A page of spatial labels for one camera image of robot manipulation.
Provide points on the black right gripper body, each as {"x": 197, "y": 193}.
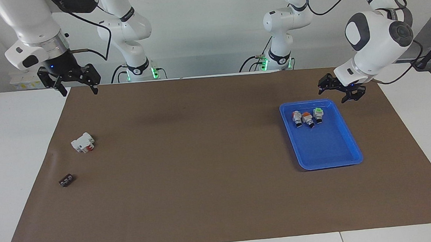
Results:
{"x": 61, "y": 65}

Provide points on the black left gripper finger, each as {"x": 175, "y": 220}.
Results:
{"x": 328, "y": 82}
{"x": 354, "y": 94}

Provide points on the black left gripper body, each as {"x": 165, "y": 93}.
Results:
{"x": 349, "y": 87}

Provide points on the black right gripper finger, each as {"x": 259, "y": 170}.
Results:
{"x": 51, "y": 78}
{"x": 92, "y": 74}

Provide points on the white orange green button switch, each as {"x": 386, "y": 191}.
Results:
{"x": 317, "y": 114}

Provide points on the white background box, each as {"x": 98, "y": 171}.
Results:
{"x": 27, "y": 83}

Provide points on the blue plastic tray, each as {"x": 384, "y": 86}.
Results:
{"x": 327, "y": 147}

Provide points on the white red circuit breaker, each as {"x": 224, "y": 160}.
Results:
{"x": 81, "y": 142}

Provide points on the small black terminal block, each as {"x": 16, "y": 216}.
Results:
{"x": 66, "y": 180}

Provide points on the brown table mat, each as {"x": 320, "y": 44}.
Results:
{"x": 220, "y": 196}

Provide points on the white orange push button switch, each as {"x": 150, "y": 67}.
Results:
{"x": 307, "y": 119}

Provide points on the white red push button switch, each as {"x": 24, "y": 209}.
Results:
{"x": 297, "y": 118}

